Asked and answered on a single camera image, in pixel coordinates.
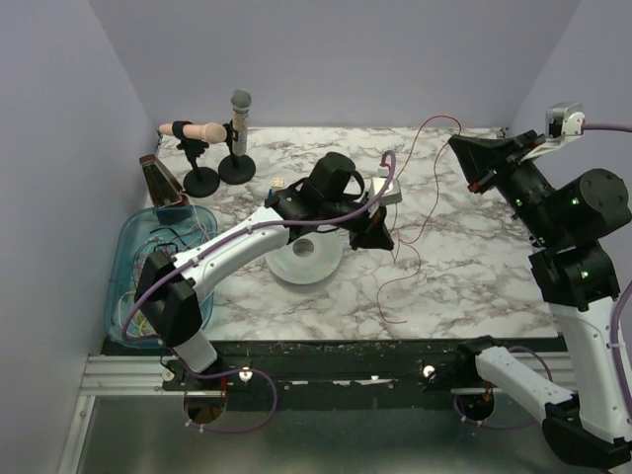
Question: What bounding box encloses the beige dice block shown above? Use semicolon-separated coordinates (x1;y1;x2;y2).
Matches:
271;177;284;191

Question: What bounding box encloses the black wire in tray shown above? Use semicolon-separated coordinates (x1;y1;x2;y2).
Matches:
147;226;182;258

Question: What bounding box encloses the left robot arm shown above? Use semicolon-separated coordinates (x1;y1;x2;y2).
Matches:
130;150;396;375

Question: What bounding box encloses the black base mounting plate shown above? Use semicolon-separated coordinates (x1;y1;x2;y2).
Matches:
81;340;501;412

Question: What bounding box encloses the grey mesh microphone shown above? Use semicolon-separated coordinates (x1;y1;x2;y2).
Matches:
231;90;252;156

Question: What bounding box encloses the black stand of pink microphone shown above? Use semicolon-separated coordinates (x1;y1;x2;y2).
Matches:
172;120;220;198

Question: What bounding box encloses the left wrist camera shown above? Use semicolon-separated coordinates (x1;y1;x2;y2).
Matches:
367;169;403;206

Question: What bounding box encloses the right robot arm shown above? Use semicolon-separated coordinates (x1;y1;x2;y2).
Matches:
448;131;631;471

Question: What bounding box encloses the white wire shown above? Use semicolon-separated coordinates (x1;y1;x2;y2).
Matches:
190;204;218;238

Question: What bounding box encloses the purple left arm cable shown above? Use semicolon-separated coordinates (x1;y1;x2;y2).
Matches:
120;150;399;435

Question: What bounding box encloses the teal transparent plastic tray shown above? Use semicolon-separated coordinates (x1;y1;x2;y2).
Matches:
104;205;218;349

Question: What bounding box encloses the yellow wire in tray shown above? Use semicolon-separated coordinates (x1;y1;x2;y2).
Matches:
130;308;154;337

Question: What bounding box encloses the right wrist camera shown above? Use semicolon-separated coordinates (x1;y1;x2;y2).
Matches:
546;102;586;140

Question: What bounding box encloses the white perforated cable spool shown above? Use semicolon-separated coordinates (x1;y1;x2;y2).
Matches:
265;232;343;287

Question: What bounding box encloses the brown wooden metronome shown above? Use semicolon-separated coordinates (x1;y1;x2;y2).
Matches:
139;154;189;208

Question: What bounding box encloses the long red wire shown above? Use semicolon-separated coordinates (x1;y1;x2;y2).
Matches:
375;116;463;325

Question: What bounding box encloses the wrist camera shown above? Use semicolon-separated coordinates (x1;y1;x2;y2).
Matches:
546;102;586;140
367;169;403;206

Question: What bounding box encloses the black stand of grey microphone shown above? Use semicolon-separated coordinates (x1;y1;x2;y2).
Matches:
218;122;256;186

